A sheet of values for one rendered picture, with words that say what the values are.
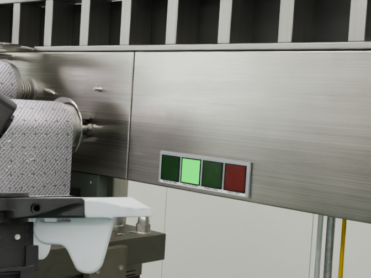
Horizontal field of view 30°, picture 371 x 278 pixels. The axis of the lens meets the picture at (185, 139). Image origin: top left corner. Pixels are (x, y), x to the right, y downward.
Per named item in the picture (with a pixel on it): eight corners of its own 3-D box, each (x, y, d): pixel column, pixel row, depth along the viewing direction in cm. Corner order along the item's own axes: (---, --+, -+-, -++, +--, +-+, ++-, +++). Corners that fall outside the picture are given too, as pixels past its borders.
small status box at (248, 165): (157, 182, 153) (159, 150, 153) (159, 182, 154) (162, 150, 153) (247, 197, 136) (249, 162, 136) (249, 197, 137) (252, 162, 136)
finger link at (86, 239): (152, 271, 55) (40, 270, 56) (152, 197, 56) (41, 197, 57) (146, 276, 52) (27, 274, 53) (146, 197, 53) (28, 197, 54)
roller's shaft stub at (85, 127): (57, 136, 167) (58, 118, 167) (80, 136, 173) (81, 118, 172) (68, 138, 164) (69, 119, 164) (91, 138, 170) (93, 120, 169)
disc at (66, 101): (41, 155, 171) (44, 95, 170) (43, 155, 171) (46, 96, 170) (79, 161, 161) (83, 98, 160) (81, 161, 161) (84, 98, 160)
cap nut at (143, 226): (131, 231, 156) (132, 212, 156) (143, 230, 159) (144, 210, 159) (142, 234, 154) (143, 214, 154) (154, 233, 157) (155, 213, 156)
